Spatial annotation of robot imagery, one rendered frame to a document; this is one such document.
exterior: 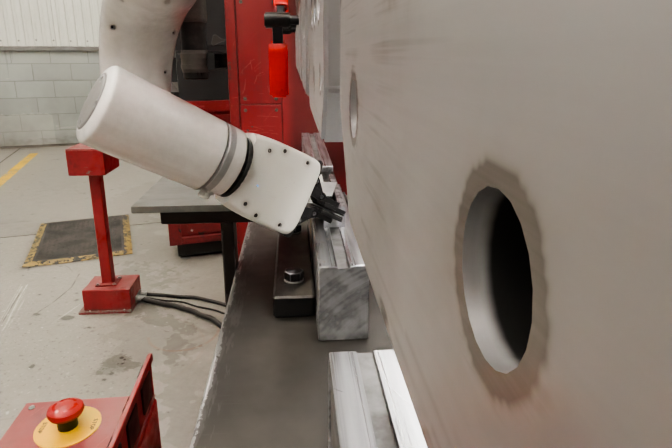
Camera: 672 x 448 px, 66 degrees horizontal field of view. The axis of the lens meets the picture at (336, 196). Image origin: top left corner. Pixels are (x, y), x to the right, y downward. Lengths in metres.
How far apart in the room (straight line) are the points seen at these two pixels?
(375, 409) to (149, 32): 0.44
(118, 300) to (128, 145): 2.24
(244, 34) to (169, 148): 1.14
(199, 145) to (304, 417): 0.29
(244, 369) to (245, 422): 0.09
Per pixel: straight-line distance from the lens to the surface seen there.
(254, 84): 1.66
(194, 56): 2.23
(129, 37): 0.63
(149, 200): 0.80
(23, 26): 8.01
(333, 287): 0.61
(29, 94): 8.02
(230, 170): 0.57
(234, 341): 0.65
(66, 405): 0.72
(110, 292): 2.75
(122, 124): 0.53
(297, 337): 0.65
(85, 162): 2.57
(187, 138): 0.55
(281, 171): 0.62
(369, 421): 0.37
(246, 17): 1.66
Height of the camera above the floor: 1.20
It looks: 15 degrees down
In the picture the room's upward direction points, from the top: straight up
